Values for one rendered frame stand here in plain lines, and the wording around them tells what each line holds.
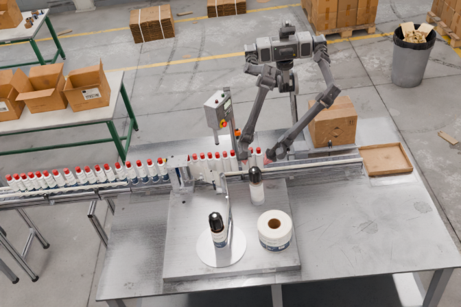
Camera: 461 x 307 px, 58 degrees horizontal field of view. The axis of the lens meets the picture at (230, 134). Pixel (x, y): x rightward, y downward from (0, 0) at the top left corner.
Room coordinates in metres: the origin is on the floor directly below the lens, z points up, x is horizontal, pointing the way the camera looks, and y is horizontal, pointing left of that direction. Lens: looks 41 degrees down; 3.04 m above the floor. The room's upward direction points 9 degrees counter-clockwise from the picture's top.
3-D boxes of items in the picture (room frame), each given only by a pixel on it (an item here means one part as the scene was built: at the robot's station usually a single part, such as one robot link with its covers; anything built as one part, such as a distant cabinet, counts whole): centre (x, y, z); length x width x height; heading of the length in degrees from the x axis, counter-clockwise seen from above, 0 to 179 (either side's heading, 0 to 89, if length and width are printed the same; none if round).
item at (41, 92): (3.44, 1.67, 0.96); 0.53 x 0.45 x 0.37; 179
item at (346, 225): (1.84, -0.17, 0.82); 2.10 x 1.31 x 0.02; 86
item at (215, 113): (2.14, 0.05, 1.38); 0.17 x 0.10 x 0.19; 141
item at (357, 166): (2.04, -0.06, 0.85); 1.65 x 0.11 x 0.05; 86
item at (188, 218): (1.61, 0.10, 0.86); 0.80 x 0.67 x 0.05; 86
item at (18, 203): (2.14, 1.35, 0.47); 1.17 x 0.38 x 0.94; 86
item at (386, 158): (1.97, -1.05, 0.85); 0.30 x 0.26 x 0.04; 86
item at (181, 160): (1.98, 0.37, 1.14); 0.14 x 0.11 x 0.01; 86
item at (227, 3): (6.62, -0.28, 0.11); 0.65 x 0.54 x 0.22; 84
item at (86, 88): (3.38, 1.27, 0.97); 0.51 x 0.39 x 0.37; 3
